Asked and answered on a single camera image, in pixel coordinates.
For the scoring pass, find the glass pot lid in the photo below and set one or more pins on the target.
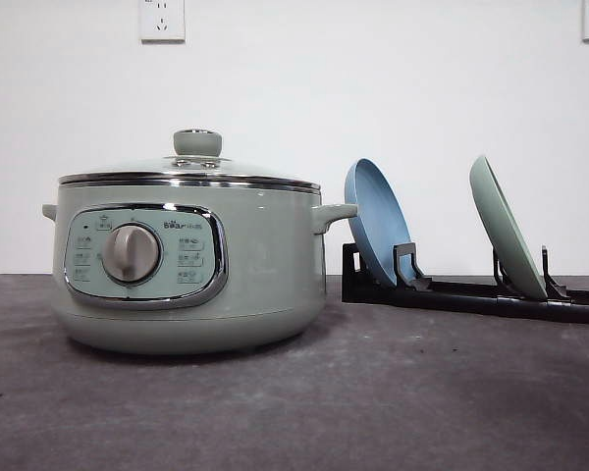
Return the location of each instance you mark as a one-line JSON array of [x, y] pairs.
[[197, 162]]

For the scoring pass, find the green plate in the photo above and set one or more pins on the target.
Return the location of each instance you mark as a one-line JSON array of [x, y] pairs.
[[504, 232]]

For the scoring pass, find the blue plate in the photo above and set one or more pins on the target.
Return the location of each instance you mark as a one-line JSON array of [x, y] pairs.
[[380, 223]]

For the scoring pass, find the green electric steamer pot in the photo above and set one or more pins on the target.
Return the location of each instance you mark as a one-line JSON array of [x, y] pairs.
[[196, 253]]

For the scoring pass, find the black dish rack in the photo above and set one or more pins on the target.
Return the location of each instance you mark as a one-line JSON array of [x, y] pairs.
[[498, 297]]

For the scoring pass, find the white wall socket left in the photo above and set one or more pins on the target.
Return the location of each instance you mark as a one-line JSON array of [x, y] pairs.
[[162, 23]]

